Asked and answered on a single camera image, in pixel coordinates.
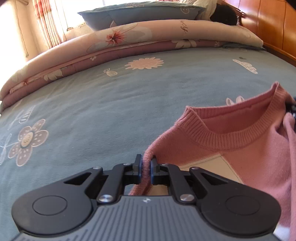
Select person lying on bed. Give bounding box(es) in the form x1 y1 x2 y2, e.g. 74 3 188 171
178 0 241 26

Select blue pillow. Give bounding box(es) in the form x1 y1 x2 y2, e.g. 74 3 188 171
78 1 205 31

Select pink and white knit sweater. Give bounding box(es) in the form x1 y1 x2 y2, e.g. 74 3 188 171
131 83 295 240

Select blue floral bed sheet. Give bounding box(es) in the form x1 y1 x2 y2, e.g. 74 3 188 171
1 48 295 240

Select red striped curtain left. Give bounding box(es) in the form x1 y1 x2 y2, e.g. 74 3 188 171
32 0 64 48

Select pink floral folded quilt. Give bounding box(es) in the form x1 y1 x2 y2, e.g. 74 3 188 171
1 20 263 111

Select orange wooden headboard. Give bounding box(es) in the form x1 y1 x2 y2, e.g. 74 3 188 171
226 0 295 66

